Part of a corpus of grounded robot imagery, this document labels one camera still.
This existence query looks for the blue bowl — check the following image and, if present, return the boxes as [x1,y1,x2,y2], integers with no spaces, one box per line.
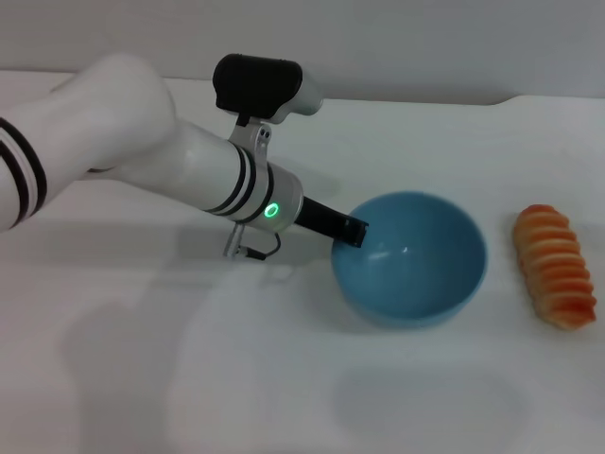
[329,189,488,328]

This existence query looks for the silver camera mount bracket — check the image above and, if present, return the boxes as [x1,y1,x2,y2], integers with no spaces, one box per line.
[228,120,273,165]

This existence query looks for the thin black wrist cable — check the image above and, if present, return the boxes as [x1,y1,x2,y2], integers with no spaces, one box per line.
[243,231,283,260]

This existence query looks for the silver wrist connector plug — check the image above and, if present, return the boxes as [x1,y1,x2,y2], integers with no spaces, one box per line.
[222,222,247,259]

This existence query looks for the orange ridged bread roll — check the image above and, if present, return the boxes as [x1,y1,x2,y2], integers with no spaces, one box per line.
[513,203,597,330]

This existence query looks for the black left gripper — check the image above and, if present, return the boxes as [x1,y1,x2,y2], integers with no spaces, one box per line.
[295,195,371,250]

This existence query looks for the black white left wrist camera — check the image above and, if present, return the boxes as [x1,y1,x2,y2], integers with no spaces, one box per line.
[212,54,325,127]

